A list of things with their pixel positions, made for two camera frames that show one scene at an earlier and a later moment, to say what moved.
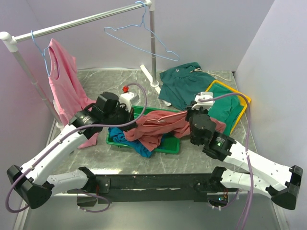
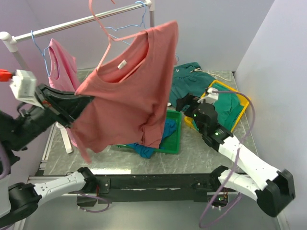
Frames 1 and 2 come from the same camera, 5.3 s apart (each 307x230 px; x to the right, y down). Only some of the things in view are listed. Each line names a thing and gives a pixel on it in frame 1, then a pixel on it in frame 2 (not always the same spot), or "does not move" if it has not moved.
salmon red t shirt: [154, 128] → [130, 90]
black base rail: [127, 188] does not move
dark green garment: [180, 86] does not move
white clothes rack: [8, 40] does not move
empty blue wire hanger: [142, 22] does not move
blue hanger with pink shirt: [43, 53] does not move
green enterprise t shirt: [227, 109] does not move
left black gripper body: [120, 116] → [33, 121]
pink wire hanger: [158, 120] → [110, 39]
